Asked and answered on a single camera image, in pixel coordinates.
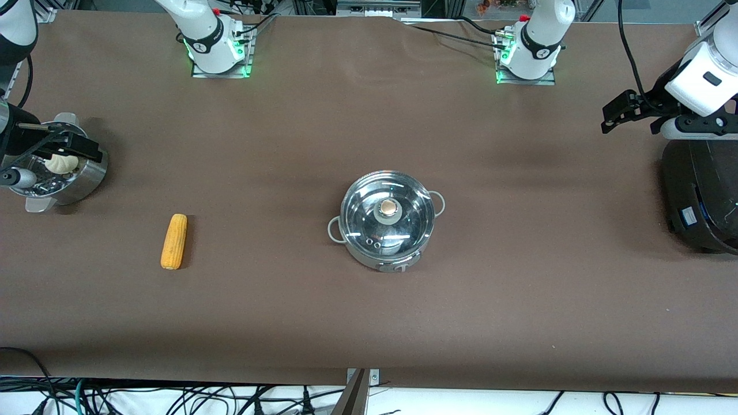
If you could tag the grey metal box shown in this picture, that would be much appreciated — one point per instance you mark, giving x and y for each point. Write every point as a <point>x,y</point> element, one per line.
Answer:
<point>377,7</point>

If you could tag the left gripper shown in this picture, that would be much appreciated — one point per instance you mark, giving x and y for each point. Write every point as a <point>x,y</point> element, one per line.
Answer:
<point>658,101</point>

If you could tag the dark grey stand pole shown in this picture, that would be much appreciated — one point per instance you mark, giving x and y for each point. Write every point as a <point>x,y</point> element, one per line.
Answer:
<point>353,397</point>

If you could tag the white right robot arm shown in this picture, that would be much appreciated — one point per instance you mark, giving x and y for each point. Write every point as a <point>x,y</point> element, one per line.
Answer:
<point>207,40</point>

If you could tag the white steamed bun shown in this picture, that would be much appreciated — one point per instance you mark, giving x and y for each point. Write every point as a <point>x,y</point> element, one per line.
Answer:
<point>57,165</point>

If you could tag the brown table cover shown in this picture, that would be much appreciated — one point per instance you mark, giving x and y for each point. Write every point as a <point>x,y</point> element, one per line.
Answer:
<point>369,323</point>

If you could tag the small metal edge bracket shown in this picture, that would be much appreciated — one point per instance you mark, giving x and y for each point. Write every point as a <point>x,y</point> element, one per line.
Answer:
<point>373,376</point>

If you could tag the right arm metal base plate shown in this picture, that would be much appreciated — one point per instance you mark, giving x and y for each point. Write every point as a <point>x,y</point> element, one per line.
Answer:
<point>202,73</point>

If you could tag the black rice cooker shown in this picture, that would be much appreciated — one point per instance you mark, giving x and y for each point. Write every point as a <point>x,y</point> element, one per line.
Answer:
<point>709,190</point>

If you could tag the steel steamer pot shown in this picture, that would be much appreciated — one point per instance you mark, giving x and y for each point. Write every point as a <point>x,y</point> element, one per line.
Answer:
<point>86,178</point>

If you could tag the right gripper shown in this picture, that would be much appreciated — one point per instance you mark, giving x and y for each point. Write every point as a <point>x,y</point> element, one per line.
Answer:
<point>17,137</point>

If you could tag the yellow corn cob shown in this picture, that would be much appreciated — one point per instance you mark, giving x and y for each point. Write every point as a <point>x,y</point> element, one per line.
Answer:
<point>174,242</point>

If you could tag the aluminium corner profile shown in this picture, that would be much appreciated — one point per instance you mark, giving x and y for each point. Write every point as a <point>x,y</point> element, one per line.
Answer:
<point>715,20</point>
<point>46,14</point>

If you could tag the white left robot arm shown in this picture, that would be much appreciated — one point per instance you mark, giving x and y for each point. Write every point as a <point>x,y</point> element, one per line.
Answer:
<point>539,40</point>

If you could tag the glass pot lid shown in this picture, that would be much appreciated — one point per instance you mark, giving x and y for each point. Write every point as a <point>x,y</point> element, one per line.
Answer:
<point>369,202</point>

